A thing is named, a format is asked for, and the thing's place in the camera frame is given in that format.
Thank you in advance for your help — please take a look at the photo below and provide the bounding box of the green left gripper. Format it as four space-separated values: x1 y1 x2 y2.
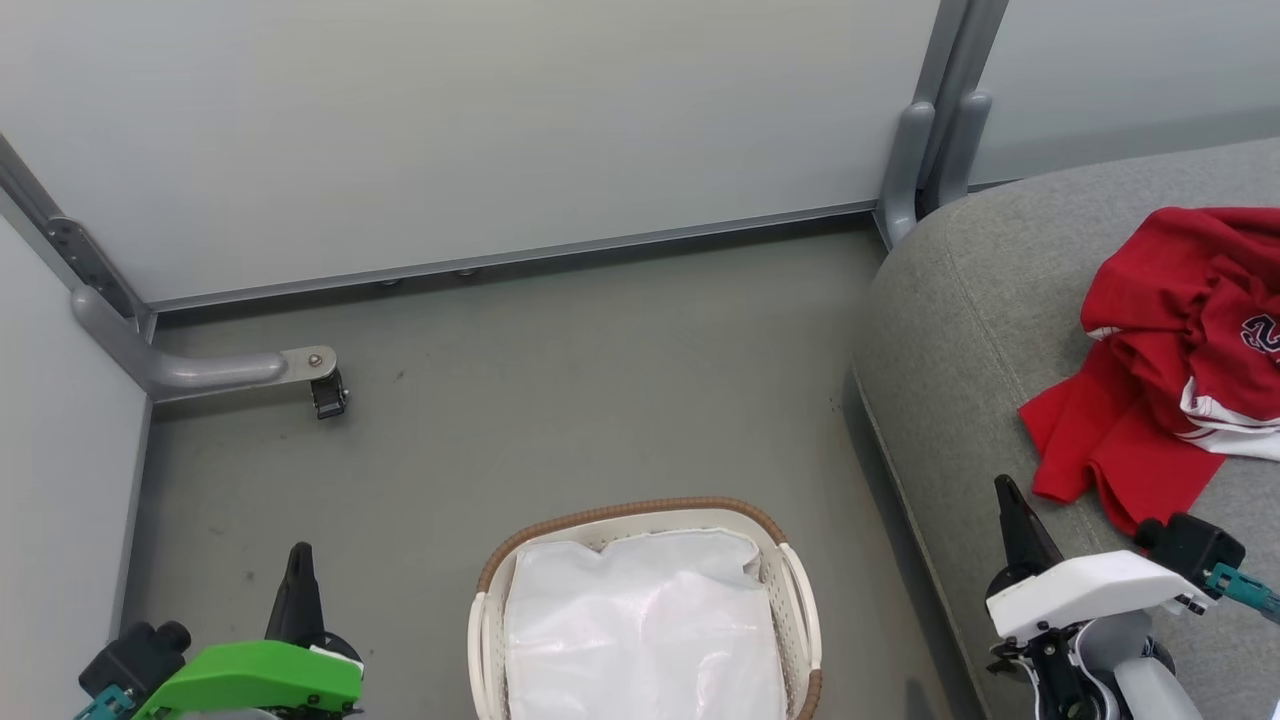
130 543 364 720

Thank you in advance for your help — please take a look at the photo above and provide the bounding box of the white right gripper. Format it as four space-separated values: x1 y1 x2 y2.
985 475 1211 720

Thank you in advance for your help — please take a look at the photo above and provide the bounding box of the red shirt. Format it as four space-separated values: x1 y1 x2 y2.
1018 206 1280 537

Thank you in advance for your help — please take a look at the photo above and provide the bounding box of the grey fabric sofa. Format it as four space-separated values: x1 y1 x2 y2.
849 138 1280 720

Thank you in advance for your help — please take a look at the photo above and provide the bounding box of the black caster wheel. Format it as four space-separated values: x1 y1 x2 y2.
310 369 350 421

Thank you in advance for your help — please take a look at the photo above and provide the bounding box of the white laundry basket brown rim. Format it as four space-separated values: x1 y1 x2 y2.
467 497 824 720

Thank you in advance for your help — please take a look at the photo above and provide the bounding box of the white basket liner bag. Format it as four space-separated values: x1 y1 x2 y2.
503 528 789 720

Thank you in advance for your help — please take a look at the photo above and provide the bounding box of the grey metal hinge plate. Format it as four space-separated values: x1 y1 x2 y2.
44 216 128 317

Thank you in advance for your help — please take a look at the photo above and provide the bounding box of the teal left cable connector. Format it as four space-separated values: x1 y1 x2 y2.
73 685 133 720

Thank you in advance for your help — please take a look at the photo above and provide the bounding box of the teal cable connector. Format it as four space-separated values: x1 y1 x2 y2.
73 685 133 720
1205 563 1280 627

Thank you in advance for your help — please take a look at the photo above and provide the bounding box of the teal right cable connector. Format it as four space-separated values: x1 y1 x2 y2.
1205 563 1280 627

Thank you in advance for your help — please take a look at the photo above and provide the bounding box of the grey partition foot with bracket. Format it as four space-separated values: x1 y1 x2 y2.
70 286 339 404

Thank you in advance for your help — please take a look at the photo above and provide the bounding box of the grey aluminium partition rail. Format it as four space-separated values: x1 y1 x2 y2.
145 200 881 314

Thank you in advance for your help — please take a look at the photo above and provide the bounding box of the grey aluminium partition post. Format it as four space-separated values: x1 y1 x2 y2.
912 0 1011 106

